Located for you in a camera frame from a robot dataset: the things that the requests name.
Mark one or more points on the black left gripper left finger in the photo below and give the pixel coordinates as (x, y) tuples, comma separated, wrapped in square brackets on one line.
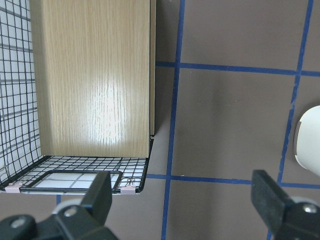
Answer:
[(81, 221)]

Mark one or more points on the white two-slot toaster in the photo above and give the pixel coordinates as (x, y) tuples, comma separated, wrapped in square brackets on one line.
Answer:
[(306, 143)]

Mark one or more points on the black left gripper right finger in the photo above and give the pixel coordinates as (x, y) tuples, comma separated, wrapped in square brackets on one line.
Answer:
[(286, 217)]

